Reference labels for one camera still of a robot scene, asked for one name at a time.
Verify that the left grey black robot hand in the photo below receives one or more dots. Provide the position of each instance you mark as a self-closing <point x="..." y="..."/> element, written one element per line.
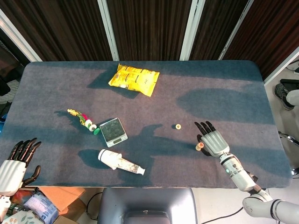
<point x="11" y="175"/>

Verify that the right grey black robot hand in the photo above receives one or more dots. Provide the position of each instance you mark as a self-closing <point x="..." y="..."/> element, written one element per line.
<point x="213" y="141"/>

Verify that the red-lettered wooden chess piece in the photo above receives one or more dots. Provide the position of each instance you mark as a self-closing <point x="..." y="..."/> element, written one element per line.
<point x="178" y="126"/>
<point x="200" y="144"/>

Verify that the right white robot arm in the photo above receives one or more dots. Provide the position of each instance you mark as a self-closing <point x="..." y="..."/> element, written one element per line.
<point x="240" y="177"/>

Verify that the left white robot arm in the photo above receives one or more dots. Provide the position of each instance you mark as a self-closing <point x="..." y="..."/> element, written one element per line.
<point x="3" y="203"/>

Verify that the blue plastic package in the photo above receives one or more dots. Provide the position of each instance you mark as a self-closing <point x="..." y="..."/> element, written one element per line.
<point x="42" y="206"/>

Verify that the floral printed package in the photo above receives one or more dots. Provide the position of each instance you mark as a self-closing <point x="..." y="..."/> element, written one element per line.
<point x="21" y="219"/>

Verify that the brown cardboard box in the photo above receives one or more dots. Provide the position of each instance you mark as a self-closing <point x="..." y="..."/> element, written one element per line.
<point x="63" y="196"/>

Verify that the blue table cloth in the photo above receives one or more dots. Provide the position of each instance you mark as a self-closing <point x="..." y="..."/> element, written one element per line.
<point x="210" y="81"/>

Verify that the chrome chair leg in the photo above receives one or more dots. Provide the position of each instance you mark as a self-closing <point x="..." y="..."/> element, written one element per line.
<point x="290" y="137"/>

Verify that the black sneaker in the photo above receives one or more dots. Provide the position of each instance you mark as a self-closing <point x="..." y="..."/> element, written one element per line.
<point x="281" y="93"/>

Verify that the floral toothpaste tube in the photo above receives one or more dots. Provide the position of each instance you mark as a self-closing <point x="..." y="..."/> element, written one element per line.
<point x="130" y="166"/>

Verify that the grey robot torso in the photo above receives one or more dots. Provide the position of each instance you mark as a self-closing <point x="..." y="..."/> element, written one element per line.
<point x="147" y="203"/>

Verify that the person's grey trouser leg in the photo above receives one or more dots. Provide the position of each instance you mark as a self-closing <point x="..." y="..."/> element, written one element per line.
<point x="294" y="96"/>

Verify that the white cup dark stripe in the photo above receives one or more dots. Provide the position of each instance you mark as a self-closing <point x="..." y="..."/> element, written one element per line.
<point x="108" y="157"/>

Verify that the yellow snack bag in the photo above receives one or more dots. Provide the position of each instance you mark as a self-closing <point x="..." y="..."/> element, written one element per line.
<point x="135" y="78"/>

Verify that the silver digital kitchen scale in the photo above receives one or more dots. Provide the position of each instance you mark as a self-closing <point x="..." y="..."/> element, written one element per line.
<point x="113" y="131"/>

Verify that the white metal partition post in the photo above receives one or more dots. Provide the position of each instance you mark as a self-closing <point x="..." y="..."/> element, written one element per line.
<point x="191" y="32"/>
<point x="280" y="67"/>
<point x="108" y="30"/>
<point x="236" y="30"/>
<point x="21" y="39"/>

